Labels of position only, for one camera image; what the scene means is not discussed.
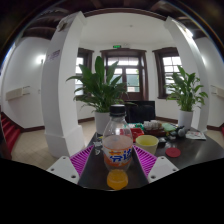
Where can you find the white wall unit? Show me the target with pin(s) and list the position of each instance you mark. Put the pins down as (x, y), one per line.
(15, 93)
(218, 90)

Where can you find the printed magazine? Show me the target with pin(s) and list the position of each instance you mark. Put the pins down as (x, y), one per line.
(196, 135)

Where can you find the orange soda bottle black cap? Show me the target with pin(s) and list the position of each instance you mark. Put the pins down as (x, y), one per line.
(117, 146)

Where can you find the dark wooden double door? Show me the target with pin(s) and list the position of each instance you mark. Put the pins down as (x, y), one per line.
(133, 75)

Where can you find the potted plant in white pot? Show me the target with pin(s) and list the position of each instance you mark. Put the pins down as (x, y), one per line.
(185, 93)
(100, 90)

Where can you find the dark grey round object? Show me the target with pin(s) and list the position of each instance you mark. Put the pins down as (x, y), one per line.
(181, 132)

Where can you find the red carpeted staircase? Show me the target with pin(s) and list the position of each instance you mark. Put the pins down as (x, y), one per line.
(9, 131)

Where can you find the yellow-green cup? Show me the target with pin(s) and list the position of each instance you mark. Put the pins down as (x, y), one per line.
(147, 143)

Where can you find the flat round red coaster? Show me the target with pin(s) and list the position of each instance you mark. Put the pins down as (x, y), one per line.
(173, 152)

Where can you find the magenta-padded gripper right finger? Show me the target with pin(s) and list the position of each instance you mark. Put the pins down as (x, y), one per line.
(146, 160)

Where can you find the green pouch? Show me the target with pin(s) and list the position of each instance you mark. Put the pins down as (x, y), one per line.
(169, 127)

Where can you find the red box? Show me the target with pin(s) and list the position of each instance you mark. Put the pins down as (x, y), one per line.
(137, 133)

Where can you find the green box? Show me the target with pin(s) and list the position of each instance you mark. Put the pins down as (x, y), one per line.
(138, 126)

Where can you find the green exit sign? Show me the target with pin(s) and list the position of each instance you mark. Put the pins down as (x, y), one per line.
(116, 46)

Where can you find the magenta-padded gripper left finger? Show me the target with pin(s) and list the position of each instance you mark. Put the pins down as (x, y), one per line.
(81, 160)

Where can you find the dark wooden framed window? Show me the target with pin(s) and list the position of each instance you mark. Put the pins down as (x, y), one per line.
(170, 66)
(80, 71)

